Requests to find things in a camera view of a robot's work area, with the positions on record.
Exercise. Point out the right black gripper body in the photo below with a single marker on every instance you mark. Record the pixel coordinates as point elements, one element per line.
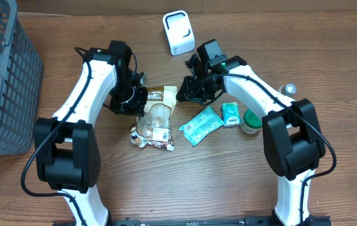
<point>200,90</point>

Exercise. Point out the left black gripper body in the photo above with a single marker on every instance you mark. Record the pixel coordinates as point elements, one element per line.
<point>131,102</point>

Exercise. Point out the small teal tissue pack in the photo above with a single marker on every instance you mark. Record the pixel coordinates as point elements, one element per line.
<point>230,114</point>

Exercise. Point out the brown snack pouch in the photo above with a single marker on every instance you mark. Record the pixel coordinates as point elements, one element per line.
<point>154,127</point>

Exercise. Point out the teal wet wipes pack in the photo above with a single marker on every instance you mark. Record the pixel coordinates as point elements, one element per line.
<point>204,123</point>

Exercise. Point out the green lid seasoning jar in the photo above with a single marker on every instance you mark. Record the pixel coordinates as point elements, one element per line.
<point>250,123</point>

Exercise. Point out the yellow oil bottle grey cap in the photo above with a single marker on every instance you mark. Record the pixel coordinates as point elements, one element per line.
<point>288,90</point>

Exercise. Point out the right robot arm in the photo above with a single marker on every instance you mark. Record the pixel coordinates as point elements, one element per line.
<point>291,133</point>

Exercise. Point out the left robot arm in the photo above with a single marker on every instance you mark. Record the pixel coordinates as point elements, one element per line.
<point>66,153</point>

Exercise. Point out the white barcode scanner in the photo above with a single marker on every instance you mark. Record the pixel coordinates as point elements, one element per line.
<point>179,32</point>

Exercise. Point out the grey plastic mesh basket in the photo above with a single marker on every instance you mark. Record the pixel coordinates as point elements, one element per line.
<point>21,73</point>

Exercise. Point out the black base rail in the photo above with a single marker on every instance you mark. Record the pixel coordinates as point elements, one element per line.
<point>247,221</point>

